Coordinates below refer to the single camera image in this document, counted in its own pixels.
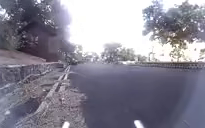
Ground clump of trees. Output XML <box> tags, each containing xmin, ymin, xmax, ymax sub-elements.
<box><xmin>100</xmin><ymin>42</ymin><xmax>148</xmax><ymax>64</ymax></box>

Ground robot's own part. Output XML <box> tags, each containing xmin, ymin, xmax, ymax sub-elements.
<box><xmin>133</xmin><ymin>119</ymin><xmax>146</xmax><ymax>128</ymax></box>
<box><xmin>61</xmin><ymin>120</ymin><xmax>71</xmax><ymax>128</ymax></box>

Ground grey stone wall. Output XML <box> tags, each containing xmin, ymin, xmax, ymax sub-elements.
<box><xmin>0</xmin><ymin>61</ymin><xmax>66</xmax><ymax>103</ymax></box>

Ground low stone wall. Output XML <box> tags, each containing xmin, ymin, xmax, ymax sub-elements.
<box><xmin>131</xmin><ymin>61</ymin><xmax>205</xmax><ymax>71</ymax></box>

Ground grey asphalt road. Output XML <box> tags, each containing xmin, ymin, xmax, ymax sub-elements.
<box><xmin>67</xmin><ymin>62</ymin><xmax>205</xmax><ymax>128</ymax></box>

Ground dirt verge with leaves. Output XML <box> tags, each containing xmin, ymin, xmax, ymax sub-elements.
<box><xmin>0</xmin><ymin>68</ymin><xmax>88</xmax><ymax>128</ymax></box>

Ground pale concrete kerb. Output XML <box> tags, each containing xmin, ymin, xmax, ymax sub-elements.
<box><xmin>32</xmin><ymin>64</ymin><xmax>73</xmax><ymax>118</ymax></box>

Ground dark trees on bank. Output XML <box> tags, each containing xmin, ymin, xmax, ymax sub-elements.
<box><xmin>0</xmin><ymin>0</ymin><xmax>78</xmax><ymax>64</ymax></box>

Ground tree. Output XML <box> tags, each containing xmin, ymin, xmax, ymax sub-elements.
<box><xmin>142</xmin><ymin>0</ymin><xmax>205</xmax><ymax>63</ymax></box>

